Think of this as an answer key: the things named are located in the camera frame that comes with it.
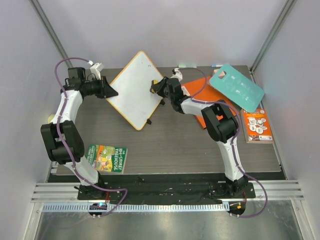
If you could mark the green eraser block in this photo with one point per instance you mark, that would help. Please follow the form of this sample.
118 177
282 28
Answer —
187 66

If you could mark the orange paperback book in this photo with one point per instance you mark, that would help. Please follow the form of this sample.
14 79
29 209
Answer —
256 127

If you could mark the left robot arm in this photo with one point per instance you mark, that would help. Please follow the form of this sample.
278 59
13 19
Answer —
61 138

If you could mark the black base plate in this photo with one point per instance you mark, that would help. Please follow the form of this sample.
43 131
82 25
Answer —
167 189

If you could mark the pale yellow mug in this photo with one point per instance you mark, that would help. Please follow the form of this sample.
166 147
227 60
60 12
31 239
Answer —
50 118

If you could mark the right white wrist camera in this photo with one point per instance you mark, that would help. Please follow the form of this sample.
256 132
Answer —
176 73

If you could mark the yellow framed whiteboard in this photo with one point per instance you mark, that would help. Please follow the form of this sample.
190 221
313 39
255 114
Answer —
134 101

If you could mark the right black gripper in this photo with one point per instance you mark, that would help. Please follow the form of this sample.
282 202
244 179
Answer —
162 87

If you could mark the teal plastic board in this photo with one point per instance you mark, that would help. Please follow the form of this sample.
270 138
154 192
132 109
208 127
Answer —
237 88

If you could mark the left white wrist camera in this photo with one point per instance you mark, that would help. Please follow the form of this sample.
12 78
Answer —
95 69

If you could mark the slotted cable duct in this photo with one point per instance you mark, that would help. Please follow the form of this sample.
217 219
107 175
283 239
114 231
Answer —
127 208

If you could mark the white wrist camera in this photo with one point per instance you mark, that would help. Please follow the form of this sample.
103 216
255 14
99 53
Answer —
176 73
95 69

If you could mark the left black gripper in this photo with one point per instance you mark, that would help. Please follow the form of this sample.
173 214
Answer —
106 90

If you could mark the blue marker pen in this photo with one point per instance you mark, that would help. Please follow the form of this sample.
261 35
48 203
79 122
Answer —
216 65

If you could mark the green treehouse book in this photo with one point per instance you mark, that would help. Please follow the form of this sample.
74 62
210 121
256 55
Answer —
107 159

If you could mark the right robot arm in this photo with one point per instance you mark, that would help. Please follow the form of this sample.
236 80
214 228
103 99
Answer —
221 125

